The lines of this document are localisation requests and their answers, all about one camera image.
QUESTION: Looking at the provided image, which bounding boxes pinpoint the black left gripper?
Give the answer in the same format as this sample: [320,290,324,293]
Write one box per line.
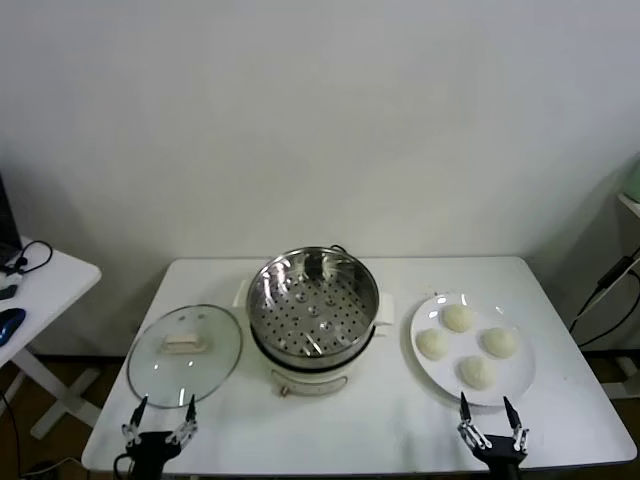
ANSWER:
[121,394,200,480]

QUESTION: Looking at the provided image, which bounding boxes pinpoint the thin black looped cable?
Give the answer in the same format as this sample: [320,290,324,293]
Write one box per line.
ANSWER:
[0,240,54,275]

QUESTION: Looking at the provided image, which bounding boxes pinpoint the black cable with adapter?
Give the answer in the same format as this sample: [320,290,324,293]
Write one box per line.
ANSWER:
[569,253,640,351]

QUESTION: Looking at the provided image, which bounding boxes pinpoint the round white plate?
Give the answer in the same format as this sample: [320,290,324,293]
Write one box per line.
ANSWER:
[408,291,538,407]

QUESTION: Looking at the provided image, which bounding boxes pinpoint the white side table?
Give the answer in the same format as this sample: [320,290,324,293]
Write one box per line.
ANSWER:
[0,248,104,441]

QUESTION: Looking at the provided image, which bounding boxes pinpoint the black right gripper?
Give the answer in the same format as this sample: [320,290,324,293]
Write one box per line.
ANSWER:
[456,392,530,480]

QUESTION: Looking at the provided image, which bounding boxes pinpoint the stainless steel steamer basket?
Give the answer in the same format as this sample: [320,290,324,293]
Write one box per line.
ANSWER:
[233,245,396,362]

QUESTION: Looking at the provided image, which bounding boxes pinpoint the white shelf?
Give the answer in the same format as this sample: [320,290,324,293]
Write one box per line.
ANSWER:
[616,192,640,221]

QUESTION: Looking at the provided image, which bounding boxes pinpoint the cream electric cooker pot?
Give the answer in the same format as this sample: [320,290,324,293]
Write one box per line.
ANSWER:
[249,319,396,399]

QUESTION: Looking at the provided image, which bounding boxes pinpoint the white furniture base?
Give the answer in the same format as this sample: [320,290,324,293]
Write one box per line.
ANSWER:
[607,355,640,401]

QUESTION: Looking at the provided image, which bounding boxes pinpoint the dark laptop screen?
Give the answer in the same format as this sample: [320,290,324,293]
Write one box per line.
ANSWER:
[0,172,24,266]

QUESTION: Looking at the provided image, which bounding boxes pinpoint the white steamed baozi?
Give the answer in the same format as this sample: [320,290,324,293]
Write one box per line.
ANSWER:
[442,303,476,333]
[458,355,496,391]
[481,327,518,360]
[416,328,450,362]

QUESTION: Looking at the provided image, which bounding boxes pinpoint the pale green object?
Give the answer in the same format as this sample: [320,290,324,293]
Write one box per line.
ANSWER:
[619,153,640,204]

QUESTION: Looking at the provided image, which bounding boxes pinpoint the round glass pot lid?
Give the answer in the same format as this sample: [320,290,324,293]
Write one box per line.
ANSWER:
[126,303,245,410]

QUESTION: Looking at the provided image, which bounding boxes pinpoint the blue computer mouse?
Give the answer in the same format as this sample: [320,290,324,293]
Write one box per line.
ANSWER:
[0,307,27,346]

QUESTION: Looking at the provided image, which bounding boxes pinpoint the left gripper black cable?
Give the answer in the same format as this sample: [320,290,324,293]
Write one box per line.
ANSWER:
[112,452,134,480]

